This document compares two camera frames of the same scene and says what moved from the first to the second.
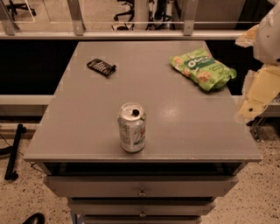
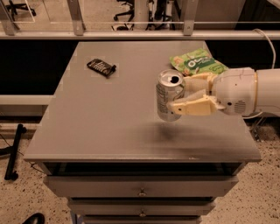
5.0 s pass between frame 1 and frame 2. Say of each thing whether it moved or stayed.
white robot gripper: moved
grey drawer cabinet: stayed
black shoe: stayed
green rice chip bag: stayed
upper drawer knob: stayed
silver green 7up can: moved
